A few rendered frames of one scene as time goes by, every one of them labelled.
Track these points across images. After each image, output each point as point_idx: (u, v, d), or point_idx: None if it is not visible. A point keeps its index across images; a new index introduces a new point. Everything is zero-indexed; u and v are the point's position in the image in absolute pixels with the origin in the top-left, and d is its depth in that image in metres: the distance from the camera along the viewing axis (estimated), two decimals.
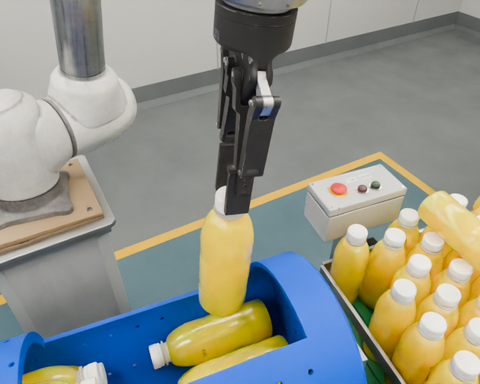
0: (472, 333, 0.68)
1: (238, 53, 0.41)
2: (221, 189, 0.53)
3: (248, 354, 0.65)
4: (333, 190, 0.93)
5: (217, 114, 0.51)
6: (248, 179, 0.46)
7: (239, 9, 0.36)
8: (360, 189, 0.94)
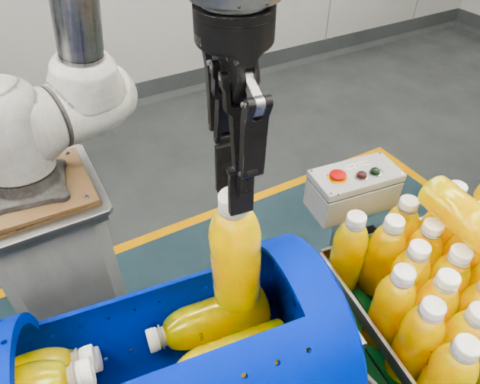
0: (473, 315, 0.67)
1: None
2: (222, 190, 0.53)
3: (246, 337, 0.65)
4: (332, 177, 0.92)
5: (208, 117, 0.51)
6: (248, 178, 0.47)
7: (219, 14, 0.35)
8: (360, 175, 0.93)
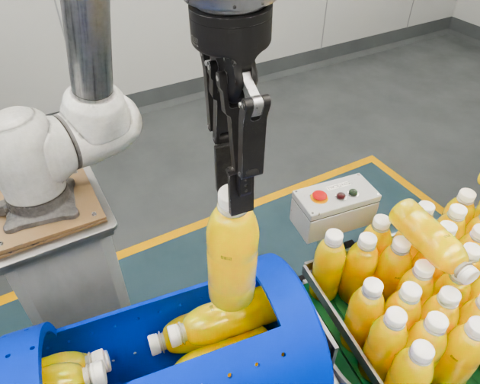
0: (430, 324, 0.78)
1: None
2: (168, 334, 0.77)
3: (234, 342, 0.75)
4: (314, 197, 1.03)
5: (206, 117, 0.51)
6: (248, 178, 0.46)
7: (214, 14, 0.35)
8: (339, 196, 1.04)
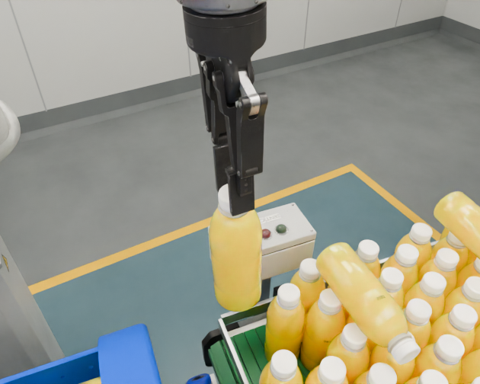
0: None
1: None
2: None
3: None
4: None
5: (205, 118, 0.51)
6: (248, 177, 0.46)
7: (209, 14, 0.36)
8: (262, 234, 0.84)
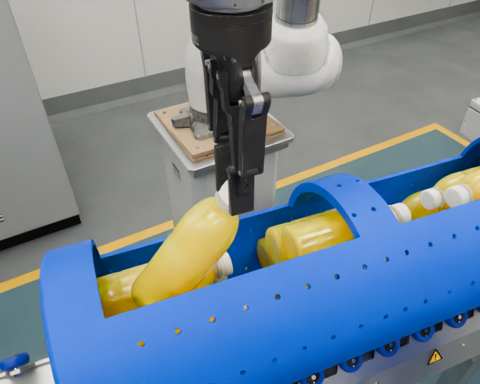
0: None
1: (219, 56, 0.41)
2: (420, 199, 0.81)
3: None
4: None
5: (207, 117, 0.51)
6: (248, 177, 0.46)
7: (215, 12, 0.36)
8: None
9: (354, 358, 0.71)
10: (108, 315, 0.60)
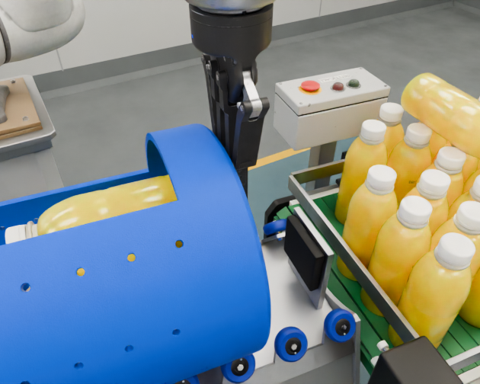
0: (464, 216, 0.54)
1: None
2: None
3: None
4: (303, 87, 0.80)
5: (257, 157, 0.45)
6: None
7: None
8: (335, 85, 0.80)
9: None
10: None
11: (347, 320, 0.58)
